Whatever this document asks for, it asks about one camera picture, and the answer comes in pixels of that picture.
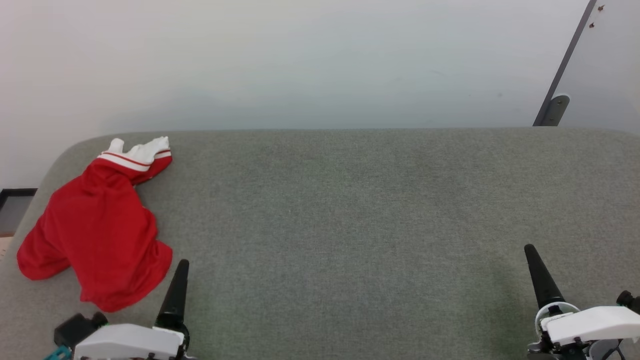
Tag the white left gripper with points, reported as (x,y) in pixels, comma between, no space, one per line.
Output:
(130,342)

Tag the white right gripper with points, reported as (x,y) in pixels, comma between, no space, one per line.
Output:
(590,325)

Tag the red and white shirt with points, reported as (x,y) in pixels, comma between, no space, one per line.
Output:
(100,225)

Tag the beige perforated board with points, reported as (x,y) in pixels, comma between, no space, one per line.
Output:
(2,245)

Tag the black framed panel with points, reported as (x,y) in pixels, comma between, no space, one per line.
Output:
(15,210)

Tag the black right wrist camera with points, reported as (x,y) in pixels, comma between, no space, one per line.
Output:
(629,301)

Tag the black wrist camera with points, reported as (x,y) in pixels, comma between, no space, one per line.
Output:
(77,329)
(629,301)

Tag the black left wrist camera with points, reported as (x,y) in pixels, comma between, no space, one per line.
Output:
(77,329)

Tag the teal left camera connector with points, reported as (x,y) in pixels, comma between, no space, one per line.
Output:
(59,353)

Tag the grey metal hinge bracket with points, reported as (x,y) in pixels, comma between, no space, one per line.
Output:
(556,110)

